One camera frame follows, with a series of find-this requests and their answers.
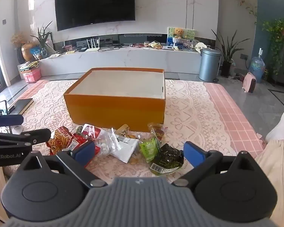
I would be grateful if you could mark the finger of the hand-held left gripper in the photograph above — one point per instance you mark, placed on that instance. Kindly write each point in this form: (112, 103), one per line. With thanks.
(35, 136)
(10, 120)

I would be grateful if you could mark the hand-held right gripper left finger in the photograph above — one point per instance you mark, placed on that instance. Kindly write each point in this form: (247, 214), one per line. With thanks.
(85, 151)

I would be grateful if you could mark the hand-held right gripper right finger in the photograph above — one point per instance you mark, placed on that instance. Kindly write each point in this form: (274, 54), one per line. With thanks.
(193, 153)

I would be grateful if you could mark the dark green snack packet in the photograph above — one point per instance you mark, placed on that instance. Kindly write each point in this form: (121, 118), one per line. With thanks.
(168, 158)

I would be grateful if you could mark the clear packet of white balls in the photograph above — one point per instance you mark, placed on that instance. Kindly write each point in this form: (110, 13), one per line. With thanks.
(123, 146)

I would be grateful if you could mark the brown gold snack packet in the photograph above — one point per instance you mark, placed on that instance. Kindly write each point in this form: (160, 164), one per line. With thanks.
(158, 133)

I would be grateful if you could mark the clear yellow snack packet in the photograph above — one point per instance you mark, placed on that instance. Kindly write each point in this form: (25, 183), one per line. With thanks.
(122, 128)

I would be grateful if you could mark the light green snack packet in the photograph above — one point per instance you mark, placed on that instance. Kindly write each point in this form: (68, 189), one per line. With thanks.
(148, 149)

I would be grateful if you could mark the orange cardboard box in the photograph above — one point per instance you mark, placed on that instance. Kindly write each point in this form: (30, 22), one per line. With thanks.
(116, 108)

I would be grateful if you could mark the white phone stand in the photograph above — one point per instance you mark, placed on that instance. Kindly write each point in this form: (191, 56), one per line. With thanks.
(17, 129)

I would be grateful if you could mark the black smartphone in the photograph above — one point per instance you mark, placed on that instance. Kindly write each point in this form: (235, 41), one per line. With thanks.
(0, 107)

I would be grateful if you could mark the black notebook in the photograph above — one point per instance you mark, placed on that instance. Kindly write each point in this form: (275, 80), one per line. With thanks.
(21, 105)

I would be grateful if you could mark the white lace tablecloth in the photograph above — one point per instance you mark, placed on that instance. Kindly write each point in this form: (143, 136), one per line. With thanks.
(191, 113)

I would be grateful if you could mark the pink storage box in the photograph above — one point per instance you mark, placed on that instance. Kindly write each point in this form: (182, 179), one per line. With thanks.
(32, 75)

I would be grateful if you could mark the pink checked tablecloth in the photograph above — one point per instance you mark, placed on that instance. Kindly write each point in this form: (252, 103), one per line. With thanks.
(227, 113)

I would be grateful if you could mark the pile of papers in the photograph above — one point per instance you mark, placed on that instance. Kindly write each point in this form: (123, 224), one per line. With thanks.
(28, 66)

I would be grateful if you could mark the orange brown vase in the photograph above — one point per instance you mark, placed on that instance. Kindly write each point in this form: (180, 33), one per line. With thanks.
(27, 52)

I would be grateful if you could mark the blue packet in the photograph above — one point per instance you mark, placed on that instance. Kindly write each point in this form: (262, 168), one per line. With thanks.
(35, 52)

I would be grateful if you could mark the dried flowers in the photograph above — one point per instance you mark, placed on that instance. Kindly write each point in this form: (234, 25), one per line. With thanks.
(17, 39)

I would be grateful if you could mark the spiky green plant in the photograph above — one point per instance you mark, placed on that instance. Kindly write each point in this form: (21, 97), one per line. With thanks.
(42, 39)

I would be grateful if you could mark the person's right leg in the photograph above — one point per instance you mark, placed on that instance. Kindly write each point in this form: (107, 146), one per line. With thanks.
(279, 170)

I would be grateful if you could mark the grey metal trash can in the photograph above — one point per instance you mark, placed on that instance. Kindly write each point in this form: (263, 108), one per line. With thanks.
(209, 66)

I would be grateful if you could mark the long leaf potted plant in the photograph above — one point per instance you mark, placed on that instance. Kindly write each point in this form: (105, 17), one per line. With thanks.
(226, 69)

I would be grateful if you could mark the pink fan heater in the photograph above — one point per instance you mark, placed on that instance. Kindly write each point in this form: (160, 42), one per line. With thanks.
(249, 82)

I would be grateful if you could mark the pink picture card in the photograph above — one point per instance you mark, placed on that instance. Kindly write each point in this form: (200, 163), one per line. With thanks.
(68, 48)

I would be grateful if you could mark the small black box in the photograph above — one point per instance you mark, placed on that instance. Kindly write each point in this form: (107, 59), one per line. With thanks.
(83, 50)

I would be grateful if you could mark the white marble television console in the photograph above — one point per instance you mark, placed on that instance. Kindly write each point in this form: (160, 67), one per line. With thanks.
(123, 60)

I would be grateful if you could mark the white router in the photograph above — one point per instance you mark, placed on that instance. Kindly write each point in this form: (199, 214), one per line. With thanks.
(92, 48)

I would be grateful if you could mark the round white sign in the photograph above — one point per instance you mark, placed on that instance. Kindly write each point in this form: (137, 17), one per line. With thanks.
(200, 47)

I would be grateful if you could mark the blue water bottle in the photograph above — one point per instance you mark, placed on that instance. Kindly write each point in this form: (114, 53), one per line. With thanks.
(257, 67)

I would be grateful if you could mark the white kitchen scale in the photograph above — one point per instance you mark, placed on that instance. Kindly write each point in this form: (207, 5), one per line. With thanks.
(168, 48)

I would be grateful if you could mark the pile of snack bags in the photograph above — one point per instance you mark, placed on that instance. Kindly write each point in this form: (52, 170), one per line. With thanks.
(153, 45)

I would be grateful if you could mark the green picture board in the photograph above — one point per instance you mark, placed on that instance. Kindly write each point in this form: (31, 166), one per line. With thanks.
(189, 34)

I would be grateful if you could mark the brown teddy bear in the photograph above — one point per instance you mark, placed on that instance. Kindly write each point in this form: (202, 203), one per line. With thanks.
(179, 33)

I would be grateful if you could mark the green climbing plant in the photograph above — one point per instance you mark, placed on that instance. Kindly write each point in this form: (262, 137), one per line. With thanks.
(275, 35)

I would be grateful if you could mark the black wall television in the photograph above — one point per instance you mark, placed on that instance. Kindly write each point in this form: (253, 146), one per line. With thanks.
(94, 3)

